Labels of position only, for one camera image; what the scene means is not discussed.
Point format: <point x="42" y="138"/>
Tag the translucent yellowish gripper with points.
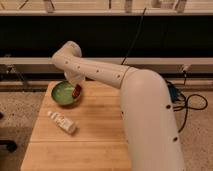
<point x="74" y="79"/>

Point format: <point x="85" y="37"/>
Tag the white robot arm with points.
<point x="149" y="121"/>

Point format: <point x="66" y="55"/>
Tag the green ceramic bowl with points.
<point x="62" y="93"/>

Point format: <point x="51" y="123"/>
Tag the white plastic bottle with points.
<point x="62" y="122"/>

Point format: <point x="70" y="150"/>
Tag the wooden table board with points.
<point x="98" y="144"/>

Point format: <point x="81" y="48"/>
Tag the black chair base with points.
<point x="11" y="145"/>

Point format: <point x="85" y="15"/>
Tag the blue power adapter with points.
<point x="173" y="93"/>

